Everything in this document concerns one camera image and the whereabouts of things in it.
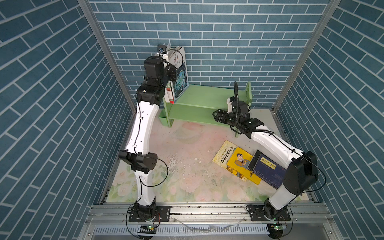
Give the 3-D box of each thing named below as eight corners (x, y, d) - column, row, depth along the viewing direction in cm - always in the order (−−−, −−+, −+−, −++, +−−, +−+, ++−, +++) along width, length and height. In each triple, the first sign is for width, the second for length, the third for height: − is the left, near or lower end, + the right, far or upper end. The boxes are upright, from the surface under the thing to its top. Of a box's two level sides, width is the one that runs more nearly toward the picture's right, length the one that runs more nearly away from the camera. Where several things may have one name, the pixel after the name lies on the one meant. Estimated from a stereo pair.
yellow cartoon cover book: (222, 166, 92) (223, 164, 90) (236, 148, 101) (236, 146, 99) (255, 189, 84) (256, 188, 82) (266, 167, 92) (268, 166, 90)
